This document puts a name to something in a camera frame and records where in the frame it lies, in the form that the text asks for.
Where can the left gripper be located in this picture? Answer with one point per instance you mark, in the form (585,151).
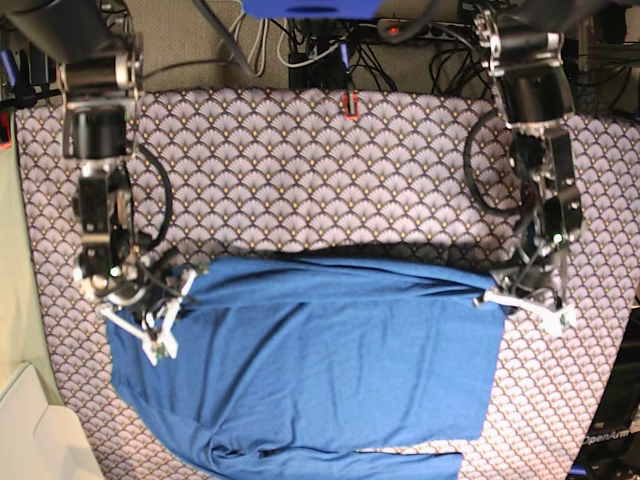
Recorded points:
(533,272)

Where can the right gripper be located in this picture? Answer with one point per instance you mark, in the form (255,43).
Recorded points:
(139,285)

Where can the blue long-sleeve T-shirt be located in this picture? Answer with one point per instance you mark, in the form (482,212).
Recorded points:
(319,368)

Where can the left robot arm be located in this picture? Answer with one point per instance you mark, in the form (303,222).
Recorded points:
(535,110)

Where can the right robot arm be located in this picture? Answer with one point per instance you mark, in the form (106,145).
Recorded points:
(95,140)

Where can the white plastic bin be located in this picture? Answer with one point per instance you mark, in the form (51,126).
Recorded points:
(40,440)

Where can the fan-patterned table cloth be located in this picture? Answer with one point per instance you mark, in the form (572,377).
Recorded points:
(546,390)

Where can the red black table clamp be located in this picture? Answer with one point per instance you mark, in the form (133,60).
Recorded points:
(350,100)

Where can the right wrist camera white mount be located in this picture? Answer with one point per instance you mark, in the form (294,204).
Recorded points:
(163,344)

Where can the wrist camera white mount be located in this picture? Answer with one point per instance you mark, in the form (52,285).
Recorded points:
(163,344)
(553,320)

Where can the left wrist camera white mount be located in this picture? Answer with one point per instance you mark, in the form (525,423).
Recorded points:
(553,320)

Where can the blue handled clamp left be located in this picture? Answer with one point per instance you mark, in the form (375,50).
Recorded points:
(24,92)

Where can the black power strip red switch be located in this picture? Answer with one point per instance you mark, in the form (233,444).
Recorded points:
(397,31)

